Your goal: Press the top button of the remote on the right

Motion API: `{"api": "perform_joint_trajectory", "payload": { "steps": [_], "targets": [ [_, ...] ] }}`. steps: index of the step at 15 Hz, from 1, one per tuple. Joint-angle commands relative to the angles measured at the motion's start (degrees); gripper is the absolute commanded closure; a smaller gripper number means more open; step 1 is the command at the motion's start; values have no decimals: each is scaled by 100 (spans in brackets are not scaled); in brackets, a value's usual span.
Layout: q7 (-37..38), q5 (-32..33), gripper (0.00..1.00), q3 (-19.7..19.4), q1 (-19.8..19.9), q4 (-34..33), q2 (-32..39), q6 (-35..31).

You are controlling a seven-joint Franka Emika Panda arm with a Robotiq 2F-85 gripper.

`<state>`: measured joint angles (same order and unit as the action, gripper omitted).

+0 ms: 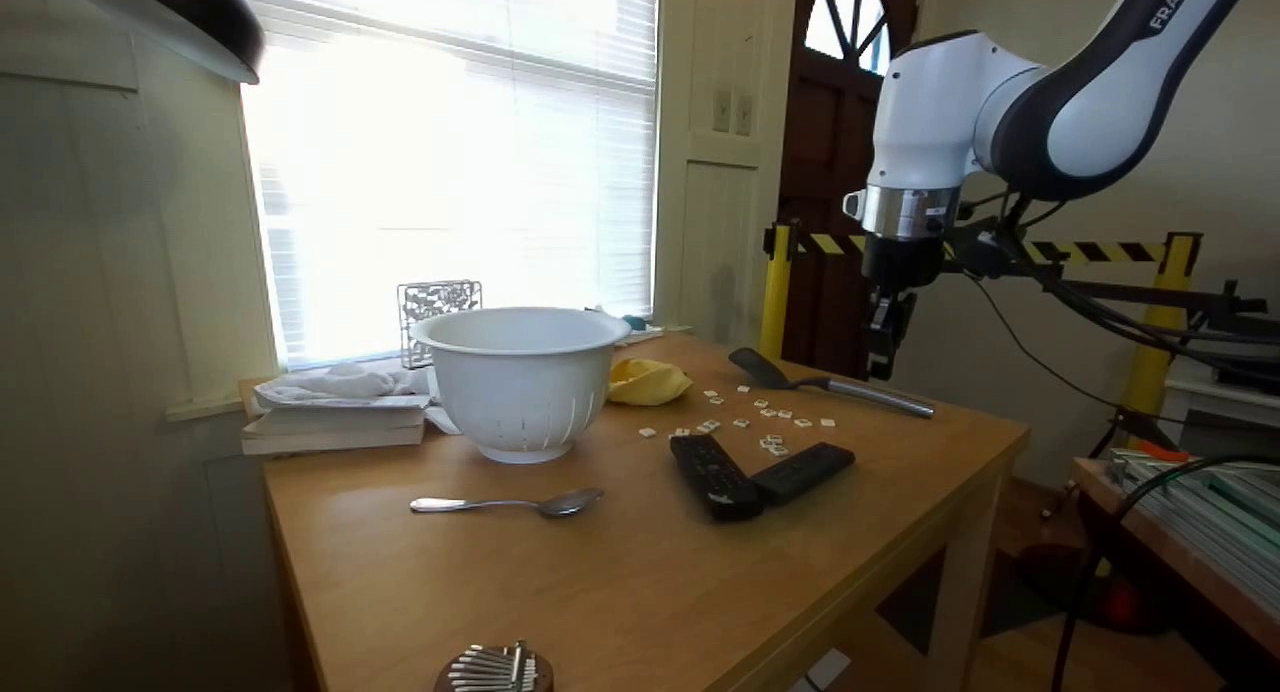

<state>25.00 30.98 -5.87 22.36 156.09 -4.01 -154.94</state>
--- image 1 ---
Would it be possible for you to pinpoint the wooden kalimba with metal tines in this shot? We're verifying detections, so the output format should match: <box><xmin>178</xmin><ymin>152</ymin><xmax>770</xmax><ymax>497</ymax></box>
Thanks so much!
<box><xmin>434</xmin><ymin>640</ymin><xmax>555</xmax><ymax>692</ymax></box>

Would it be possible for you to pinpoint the short black remote control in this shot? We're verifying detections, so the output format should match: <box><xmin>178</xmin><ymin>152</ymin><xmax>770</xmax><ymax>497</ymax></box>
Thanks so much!
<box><xmin>750</xmin><ymin>442</ymin><xmax>857</xmax><ymax>506</ymax></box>

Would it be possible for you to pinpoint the window with white blinds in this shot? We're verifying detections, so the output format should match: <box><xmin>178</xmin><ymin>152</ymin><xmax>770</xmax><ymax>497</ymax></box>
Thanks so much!
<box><xmin>232</xmin><ymin>0</ymin><xmax>661</xmax><ymax>370</ymax></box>

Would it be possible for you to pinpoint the yellow cloth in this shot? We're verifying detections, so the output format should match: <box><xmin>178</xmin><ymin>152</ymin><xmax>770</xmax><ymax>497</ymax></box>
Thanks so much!
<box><xmin>607</xmin><ymin>358</ymin><xmax>694</xmax><ymax>407</ymax></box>

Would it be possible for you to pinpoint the black rounded lamp shade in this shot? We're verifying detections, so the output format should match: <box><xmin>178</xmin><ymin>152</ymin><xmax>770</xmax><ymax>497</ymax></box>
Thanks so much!
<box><xmin>55</xmin><ymin>0</ymin><xmax>267</xmax><ymax>85</ymax></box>

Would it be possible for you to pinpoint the yellow black striped barrier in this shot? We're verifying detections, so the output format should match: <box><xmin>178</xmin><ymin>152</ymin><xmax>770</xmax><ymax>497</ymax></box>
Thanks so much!
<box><xmin>759</xmin><ymin>222</ymin><xmax>1205</xmax><ymax>445</ymax></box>

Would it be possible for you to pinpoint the black spatula with metal handle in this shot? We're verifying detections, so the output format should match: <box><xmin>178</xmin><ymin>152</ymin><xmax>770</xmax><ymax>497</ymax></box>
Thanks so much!
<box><xmin>728</xmin><ymin>347</ymin><xmax>937</xmax><ymax>419</ymax></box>

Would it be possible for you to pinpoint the white cabinet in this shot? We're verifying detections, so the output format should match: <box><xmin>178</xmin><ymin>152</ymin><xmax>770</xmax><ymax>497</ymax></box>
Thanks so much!
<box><xmin>1160</xmin><ymin>357</ymin><xmax>1280</xmax><ymax>458</ymax></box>

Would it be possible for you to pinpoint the black tripod stand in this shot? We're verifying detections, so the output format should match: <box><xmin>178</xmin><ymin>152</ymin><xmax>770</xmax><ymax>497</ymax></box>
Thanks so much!
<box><xmin>1040</xmin><ymin>272</ymin><xmax>1280</xmax><ymax>455</ymax></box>

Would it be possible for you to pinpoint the black cable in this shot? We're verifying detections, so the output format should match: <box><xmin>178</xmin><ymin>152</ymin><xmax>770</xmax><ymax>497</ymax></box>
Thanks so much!
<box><xmin>1050</xmin><ymin>454</ymin><xmax>1280</xmax><ymax>692</ymax></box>

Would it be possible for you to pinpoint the ornate metal rack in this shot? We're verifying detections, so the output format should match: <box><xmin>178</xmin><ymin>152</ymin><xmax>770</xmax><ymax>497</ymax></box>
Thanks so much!
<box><xmin>397</xmin><ymin>280</ymin><xmax>484</xmax><ymax>371</ymax></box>

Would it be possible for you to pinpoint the dark brown door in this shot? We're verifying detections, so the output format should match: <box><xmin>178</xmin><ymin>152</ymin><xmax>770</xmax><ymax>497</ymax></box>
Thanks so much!
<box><xmin>777</xmin><ymin>0</ymin><xmax>923</xmax><ymax>369</ymax></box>

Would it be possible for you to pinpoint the silver metal spoon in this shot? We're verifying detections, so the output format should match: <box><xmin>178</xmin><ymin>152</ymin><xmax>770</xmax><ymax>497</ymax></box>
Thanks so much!
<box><xmin>409</xmin><ymin>488</ymin><xmax>606</xmax><ymax>519</ymax></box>

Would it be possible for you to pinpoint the white cloth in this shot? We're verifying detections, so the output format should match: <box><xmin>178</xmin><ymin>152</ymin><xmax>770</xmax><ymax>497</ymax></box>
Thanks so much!
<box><xmin>253</xmin><ymin>363</ymin><xmax>441</xmax><ymax>410</ymax></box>

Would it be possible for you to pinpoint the stack of books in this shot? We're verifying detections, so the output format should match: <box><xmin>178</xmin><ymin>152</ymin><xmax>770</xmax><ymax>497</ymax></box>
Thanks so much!
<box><xmin>240</xmin><ymin>395</ymin><xmax>432</xmax><ymax>457</ymax></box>

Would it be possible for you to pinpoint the long black remote control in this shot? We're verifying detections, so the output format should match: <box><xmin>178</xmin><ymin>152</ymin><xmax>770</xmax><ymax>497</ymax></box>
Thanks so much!
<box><xmin>669</xmin><ymin>433</ymin><xmax>766</xmax><ymax>522</ymax></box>

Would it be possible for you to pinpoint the stack of grey teal boards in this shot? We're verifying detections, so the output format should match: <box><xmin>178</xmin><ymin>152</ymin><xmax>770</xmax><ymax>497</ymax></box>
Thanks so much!
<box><xmin>1074</xmin><ymin>448</ymin><xmax>1280</xmax><ymax>657</ymax></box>

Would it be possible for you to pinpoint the white plastic colander bowl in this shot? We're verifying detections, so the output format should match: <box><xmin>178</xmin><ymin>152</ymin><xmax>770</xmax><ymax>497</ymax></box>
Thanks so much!
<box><xmin>411</xmin><ymin>306</ymin><xmax>633</xmax><ymax>465</ymax></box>

